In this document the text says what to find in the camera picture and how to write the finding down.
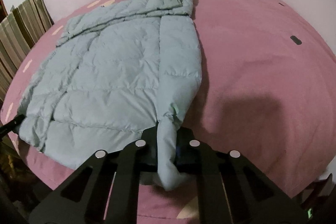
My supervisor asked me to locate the light blue puffer jacket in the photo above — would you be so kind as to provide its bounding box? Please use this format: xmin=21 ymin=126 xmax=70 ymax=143
xmin=17 ymin=0 xmax=202 ymax=190

